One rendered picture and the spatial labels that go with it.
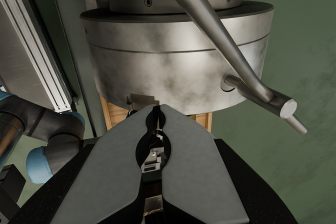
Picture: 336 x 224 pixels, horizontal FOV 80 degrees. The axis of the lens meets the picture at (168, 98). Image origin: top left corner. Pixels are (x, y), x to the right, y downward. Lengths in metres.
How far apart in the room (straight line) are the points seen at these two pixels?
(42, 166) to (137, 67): 0.31
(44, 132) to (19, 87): 0.92
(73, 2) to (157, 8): 0.66
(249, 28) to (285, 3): 1.70
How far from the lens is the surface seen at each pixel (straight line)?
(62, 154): 0.48
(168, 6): 0.28
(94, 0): 0.59
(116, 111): 0.66
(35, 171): 0.49
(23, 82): 1.43
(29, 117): 0.54
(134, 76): 0.26
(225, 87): 0.28
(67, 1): 0.92
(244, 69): 0.17
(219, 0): 0.30
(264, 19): 0.30
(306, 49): 2.28
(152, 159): 0.49
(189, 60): 0.24
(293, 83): 2.35
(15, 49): 1.37
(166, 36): 0.23
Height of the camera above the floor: 1.45
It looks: 58 degrees down
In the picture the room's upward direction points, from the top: 151 degrees clockwise
